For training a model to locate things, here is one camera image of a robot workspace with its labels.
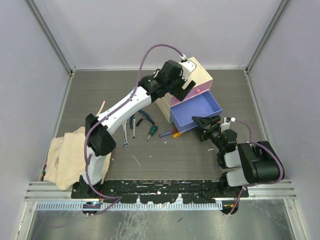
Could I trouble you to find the red blue handled screwdriver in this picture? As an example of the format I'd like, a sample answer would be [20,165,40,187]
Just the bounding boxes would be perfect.
[159,129,178,138]

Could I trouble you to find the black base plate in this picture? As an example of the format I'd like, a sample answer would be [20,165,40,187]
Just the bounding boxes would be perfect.
[71,179,241,204]

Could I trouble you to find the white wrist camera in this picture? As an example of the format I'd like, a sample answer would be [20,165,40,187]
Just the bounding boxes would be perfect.
[220,116,236,129]
[179,55,197,81]

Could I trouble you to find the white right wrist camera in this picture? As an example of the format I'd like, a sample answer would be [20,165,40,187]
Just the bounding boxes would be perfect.
[220,116,236,129]

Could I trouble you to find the cream drawer cabinet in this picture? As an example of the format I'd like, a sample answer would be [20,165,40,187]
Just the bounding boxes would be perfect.
[155,57,213,123]

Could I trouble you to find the large pink drawer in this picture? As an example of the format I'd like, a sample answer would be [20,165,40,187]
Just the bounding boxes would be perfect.
[185,72,213,99]

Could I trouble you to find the green handled screwdriver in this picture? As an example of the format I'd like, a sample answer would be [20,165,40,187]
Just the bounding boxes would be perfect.
[146,124,158,141]

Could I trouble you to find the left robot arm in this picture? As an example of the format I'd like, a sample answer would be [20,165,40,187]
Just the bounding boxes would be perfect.
[82,60,197,198]

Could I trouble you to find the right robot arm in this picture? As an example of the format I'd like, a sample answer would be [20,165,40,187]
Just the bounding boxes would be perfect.
[192,115,285,199]

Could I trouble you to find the silver ratchet combination wrench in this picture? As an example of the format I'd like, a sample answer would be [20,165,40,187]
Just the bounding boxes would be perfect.
[131,116,136,140]

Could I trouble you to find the orange handled screwdriver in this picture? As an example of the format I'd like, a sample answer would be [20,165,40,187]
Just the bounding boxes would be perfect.
[173,132,183,138]

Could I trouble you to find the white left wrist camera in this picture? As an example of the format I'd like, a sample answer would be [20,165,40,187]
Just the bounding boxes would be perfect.
[179,55,197,81]

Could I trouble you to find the blue handled pliers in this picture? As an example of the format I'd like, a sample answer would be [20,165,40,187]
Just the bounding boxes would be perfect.
[129,110,155,129]

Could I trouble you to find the slotted cable duct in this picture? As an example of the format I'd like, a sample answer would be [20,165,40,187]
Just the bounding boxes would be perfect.
[35,200,223,212]

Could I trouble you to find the beige cloth bag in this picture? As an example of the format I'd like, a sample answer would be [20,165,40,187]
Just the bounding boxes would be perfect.
[43,99,115,192]

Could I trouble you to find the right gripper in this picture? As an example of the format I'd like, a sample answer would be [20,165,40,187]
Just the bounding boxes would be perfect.
[192,114,225,152]

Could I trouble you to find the silver open end wrench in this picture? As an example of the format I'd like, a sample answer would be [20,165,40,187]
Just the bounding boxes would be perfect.
[122,120,130,150]

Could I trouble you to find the small pink drawer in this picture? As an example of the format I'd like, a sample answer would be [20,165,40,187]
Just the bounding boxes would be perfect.
[170,96,184,107]

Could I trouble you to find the wide purple drawer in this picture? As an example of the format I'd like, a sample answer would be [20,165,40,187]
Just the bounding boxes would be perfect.
[170,90,223,133]

